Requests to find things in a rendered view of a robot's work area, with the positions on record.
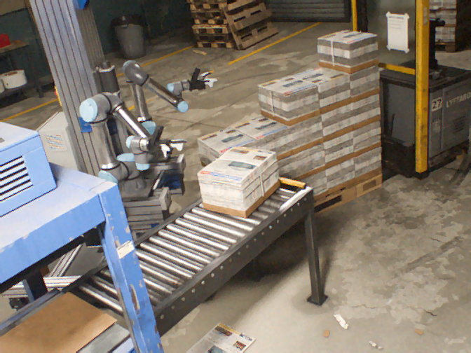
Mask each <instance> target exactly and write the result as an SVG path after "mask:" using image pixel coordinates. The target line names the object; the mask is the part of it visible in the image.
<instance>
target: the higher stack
mask: <svg viewBox="0 0 471 353"><path fill-rule="evenodd" d="M378 57H379V54H378V34H371V33H364V32H363V33H362V32H361V33H360V32H355V31H350V30H343V31H340V32H336V33H332V34H328V35H326V36H324V37H322V38H318V59H319V61H322V62H328V63H329V64H333V65H339V66H342V67H349V68H351V67H355V66H357V65H361V64H364V63H367V62H368V61H371V60H375V59H377V58H378ZM320 68H323V69H328V68H325V67H320ZM328 70H331V71H337V72H341V73H343V74H348V75H350V82H349V83H350V97H354V96H357V95H361V94H363V93H366V92H369V91H371V90H375V89H376V88H379V67H378V65H374V66H371V67H367V68H366V69H362V70H359V71H355V72H353V73H348V72H344V71H338V70H335V69H328ZM350 106H351V111H350V112H351V116H350V117H352V119H353V122H352V125H353V128H354V125H356V124H358V123H361V122H364V121H366V120H369V119H371V118H375V117H377V116H378V115H380V107H379V94H375V95H371V96H369V97H366V98H364V99H361V100H357V101H355V102H351V104H350ZM352 132H353V152H354V154H355V152H356V151H359V150H361V149H363V148H366V147H368V146H371V145H374V144H376V142H379V141H380V140H381V138H380V133H381V127H380V121H376V122H375V123H371V124H368V125H365V126H364V127H361V128H357V129H356V130H354V131H352ZM353 162H354V166H355V169H354V170H355V180H356V177H359V176H362V175H363V174H366V173H367V172H370V171H373V170H374V169H376V168H378V167H380V166H381V147H377V148H375V149H372V150H370V151H367V152H365V153H363V154H360V155H357V157H354V158H353ZM381 176H382V174H381V172H378V173H376V174H373V175H371V176H368V177H367V178H364V179H362V180H360V181H357V182H354V184H355V193H356V197H357V198H358V197H360V196H361V195H363V194H365V193H368V192H369V191H372V190H374V189H376V188H379V187H381V186H382V181H381Z"/></svg>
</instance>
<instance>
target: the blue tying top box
mask: <svg viewBox="0 0 471 353"><path fill-rule="evenodd" d="M39 135H40V134H39V132H35V131H33V130H28V129H27V128H23V127H19V126H16V125H11V124H8V123H2V122H0V137H1V138H3V139H4V140H5V141H3V142H2V143H0V216H3V215H4V214H6V213H8V212H11V211H13V209H15V208H17V207H19V206H21V205H23V204H26V203H28V202H29V201H31V200H33V199H35V198H37V197H40V195H43V194H44V193H47V192H48V191H50V190H52V189H54V188H57V186H56V184H55V180H54V177H53V175H52V173H51V170H50V166H49V164H48V160H47V157H46V153H45V151H44V149H43V144H42V141H41V138H40V136H39Z"/></svg>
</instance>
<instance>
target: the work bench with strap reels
mask: <svg viewBox="0 0 471 353"><path fill-rule="evenodd" d="M28 45H29V42H24V41H22V43H19V44H15V42H14V41H10V39H8V36H7V35H6V34H1V35H0V57H1V56H4V55H7V54H8V56H10V59H11V63H12V65H13V69H14V71H9V72H6V73H2V75H0V99H1V98H2V97H6V96H9V95H12V94H15V93H17V92H20V91H21V95H24V94H26V93H27V92H25V90H27V89H29V88H30V87H33V86H35V85H36V87H37V90H38V91H39V94H40V98H42V97H45V95H43V91H42V87H41V84H40V81H39V77H37V74H36V70H35V68H34V63H33V60H32V56H31V54H30V51H29V48H28ZM21 50H25V52H26V54H27V58H28V60H29V65H30V67H31V70H32V75H33V77H34V81H31V80H27V77H26V75H25V70H18V68H17V66H16V63H15V59H14V57H13V53H15V52H18V51H21Z"/></svg>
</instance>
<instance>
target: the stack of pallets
mask: <svg viewBox="0 0 471 353"><path fill-rule="evenodd" d="M237 1H241V0H187V3H189V5H191V12H192V16H193V18H194V20H195V25H194V26H192V27H193V34H194V37H195V41H197V43H198V48H204V47H205V46H208V45H210V44H211V48H219V47H221V46H224V45H226V46H227V48H234V47H236V44H235V43H234V42H235V41H234V40H233V36H232V35H233V33H231V30H230V29H229V23H228V22H227V18H226V16H225V15H224V14H223V11H222V9H221V7H223V6H227V5H229V4H232V3H234V2H237ZM198 4H203V5H201V6H198ZM258 4H259V3H256V4H252V5H251V6H248V8H250V7H253V6H256V5H258ZM241 11H243V9H242V10H239V11H236V12H233V13H232V15H233V14H236V13H239V12H241ZM260 12H261V10H259V11H256V12H254V13H250V15H251V16H252V15H256V14H257V13H260ZM245 18H246V17H245V16H243V17H241V18H238V19H236V20H234V22H237V21H239V20H243V19H245ZM248 28H249V26H248V27H246V28H243V29H241V30H238V32H241V31H243V30H245V29H248ZM203 36H204V37H203ZM247 37H250V34H247V35H245V36H244V37H243V39H246V38H247Z"/></svg>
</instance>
